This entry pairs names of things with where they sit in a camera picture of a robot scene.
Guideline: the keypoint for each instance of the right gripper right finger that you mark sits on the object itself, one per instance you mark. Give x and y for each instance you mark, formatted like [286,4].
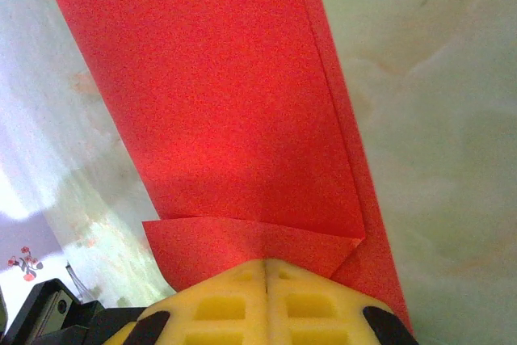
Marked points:
[311,292]

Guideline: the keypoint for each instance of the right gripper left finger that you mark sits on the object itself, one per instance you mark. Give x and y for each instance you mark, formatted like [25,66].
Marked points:
[226,292]

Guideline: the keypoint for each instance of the red square paper sheet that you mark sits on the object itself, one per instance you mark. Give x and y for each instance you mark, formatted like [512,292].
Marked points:
[210,98]

